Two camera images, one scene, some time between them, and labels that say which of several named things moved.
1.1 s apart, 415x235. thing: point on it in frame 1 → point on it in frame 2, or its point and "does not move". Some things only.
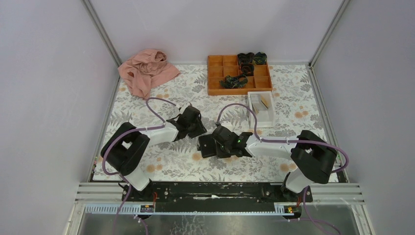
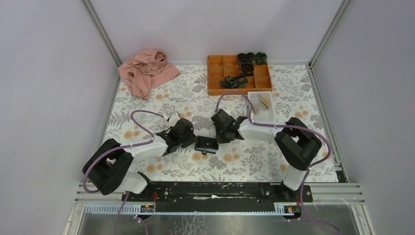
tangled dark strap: (233, 82) does not move
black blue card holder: (207, 145) does not move
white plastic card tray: (261, 103) does not move
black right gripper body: (223, 151) → (221, 136)
